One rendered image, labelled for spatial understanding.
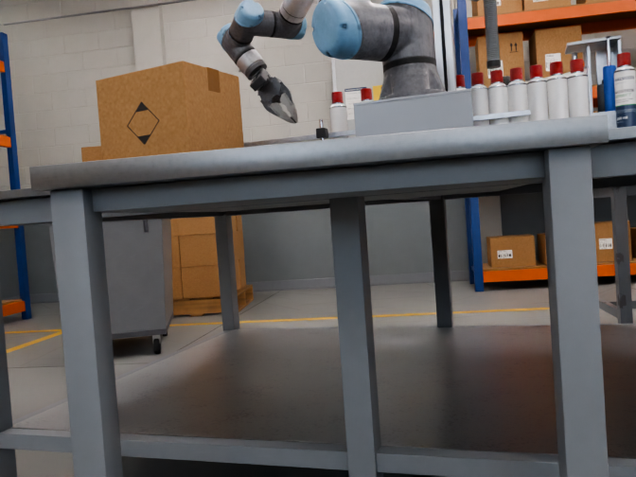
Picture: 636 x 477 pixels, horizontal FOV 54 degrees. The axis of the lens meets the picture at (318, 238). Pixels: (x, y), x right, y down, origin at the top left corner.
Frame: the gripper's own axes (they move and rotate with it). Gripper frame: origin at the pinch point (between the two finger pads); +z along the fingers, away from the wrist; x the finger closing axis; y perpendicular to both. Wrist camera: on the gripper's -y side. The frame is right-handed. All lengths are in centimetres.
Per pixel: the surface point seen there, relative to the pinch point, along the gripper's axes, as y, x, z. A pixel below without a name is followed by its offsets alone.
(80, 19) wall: 407, 173, -350
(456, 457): -55, 7, 90
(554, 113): 2, -56, 46
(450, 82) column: -10.0, -40.1, 23.6
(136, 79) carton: -32.7, 20.5, -25.4
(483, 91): 4, -46, 29
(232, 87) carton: -16.5, 5.2, -13.1
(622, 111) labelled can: 2, -69, 56
